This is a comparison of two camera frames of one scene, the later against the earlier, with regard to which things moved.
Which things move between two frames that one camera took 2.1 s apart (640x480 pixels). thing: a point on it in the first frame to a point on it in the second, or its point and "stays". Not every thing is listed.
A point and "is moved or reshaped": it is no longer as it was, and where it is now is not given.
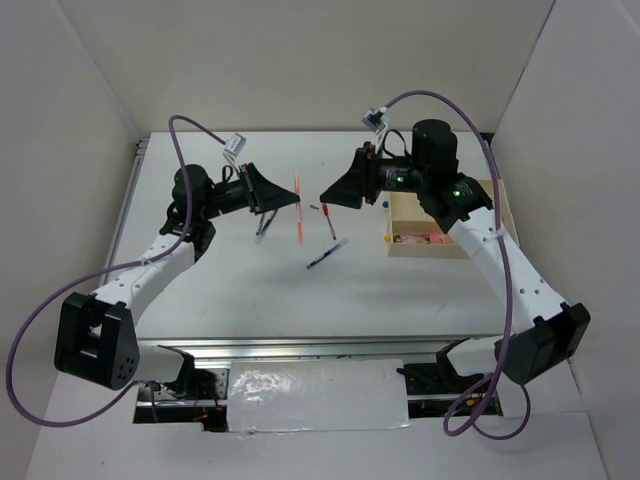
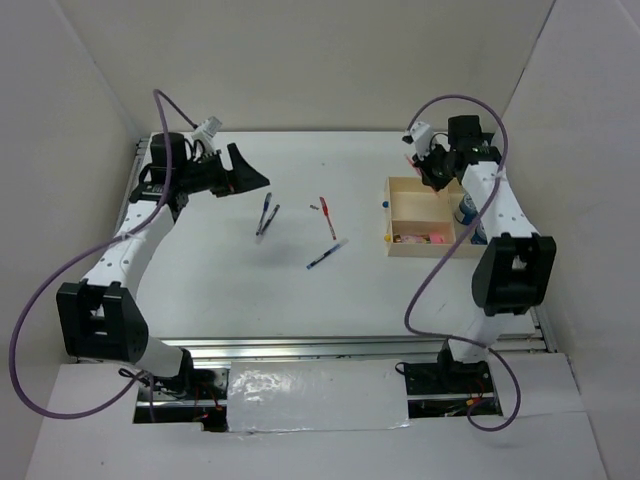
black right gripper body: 374,172 to 436,167
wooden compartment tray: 413,233 stays
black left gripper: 264,195 to 243,177
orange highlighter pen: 299,210 is moved or reshaped
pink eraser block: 419,239 stays
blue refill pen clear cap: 328,253 stays
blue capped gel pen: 261,224 stays
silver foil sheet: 317,395 stays
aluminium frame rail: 245,343 stays
